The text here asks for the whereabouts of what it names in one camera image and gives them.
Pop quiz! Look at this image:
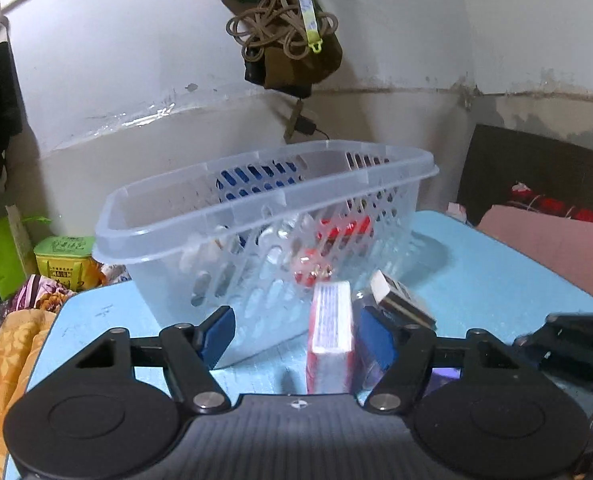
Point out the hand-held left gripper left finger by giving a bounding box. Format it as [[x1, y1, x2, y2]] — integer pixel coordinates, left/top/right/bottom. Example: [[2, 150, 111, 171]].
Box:
[[69, 306, 237, 414]]

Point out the red plaid cloth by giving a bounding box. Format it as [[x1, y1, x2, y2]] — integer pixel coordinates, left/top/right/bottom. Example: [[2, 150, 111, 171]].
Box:
[[507, 182, 593, 227]]

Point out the orange blanket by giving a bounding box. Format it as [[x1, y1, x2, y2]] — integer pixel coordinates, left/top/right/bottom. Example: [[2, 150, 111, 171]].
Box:
[[0, 307, 60, 480]]

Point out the brown hanging bag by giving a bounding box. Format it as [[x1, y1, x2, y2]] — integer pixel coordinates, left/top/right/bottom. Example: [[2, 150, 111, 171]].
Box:
[[243, 0, 344, 99]]

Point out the floral cloth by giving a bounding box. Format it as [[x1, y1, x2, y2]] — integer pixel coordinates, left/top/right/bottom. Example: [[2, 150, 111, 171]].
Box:
[[10, 274, 76, 314]]

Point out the green paper bag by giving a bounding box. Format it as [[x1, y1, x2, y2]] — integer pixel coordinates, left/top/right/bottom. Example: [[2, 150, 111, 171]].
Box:
[[0, 209, 28, 302]]

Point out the small red and white item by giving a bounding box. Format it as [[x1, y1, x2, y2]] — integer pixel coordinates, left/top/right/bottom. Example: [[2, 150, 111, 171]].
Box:
[[293, 247, 335, 289]]

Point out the red and white box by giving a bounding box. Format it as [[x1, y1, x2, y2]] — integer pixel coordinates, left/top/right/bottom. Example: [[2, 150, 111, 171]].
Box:
[[305, 281, 355, 395]]

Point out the yellow green box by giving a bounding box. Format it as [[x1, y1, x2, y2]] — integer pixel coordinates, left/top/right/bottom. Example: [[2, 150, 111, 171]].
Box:
[[32, 235, 102, 294]]

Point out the dark headboard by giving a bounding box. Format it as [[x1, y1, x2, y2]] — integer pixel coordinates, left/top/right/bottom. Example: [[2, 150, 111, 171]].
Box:
[[457, 123, 593, 232]]

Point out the red packet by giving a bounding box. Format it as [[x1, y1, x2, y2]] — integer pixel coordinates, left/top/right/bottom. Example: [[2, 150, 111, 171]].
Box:
[[318, 214, 375, 257]]

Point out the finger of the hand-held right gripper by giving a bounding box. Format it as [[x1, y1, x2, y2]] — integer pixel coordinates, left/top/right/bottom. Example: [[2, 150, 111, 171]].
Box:
[[513, 331, 593, 387], [545, 312, 593, 333]]

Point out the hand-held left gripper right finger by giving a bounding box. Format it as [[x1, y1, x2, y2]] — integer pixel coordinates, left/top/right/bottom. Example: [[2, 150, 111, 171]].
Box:
[[358, 306, 523, 414]]

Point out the coiled brown rope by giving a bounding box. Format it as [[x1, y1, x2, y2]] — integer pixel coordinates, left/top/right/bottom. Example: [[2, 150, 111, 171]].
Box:
[[226, 0, 340, 62]]

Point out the pink blanket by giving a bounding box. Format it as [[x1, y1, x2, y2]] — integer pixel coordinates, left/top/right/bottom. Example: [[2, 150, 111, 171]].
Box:
[[475, 203, 593, 312]]

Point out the green and white lanyard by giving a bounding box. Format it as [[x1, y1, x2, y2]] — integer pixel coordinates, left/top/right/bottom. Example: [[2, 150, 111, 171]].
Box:
[[290, 0, 325, 56]]

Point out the clear plastic basket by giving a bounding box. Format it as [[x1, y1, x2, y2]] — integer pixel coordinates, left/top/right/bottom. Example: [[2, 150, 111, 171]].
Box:
[[92, 139, 441, 372]]

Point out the blue plastic container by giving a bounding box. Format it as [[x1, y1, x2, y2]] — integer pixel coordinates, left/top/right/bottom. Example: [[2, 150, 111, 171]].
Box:
[[215, 159, 305, 204]]

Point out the black power adapter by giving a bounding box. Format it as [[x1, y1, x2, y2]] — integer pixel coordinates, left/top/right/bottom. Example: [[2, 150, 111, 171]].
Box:
[[293, 113, 330, 139]]

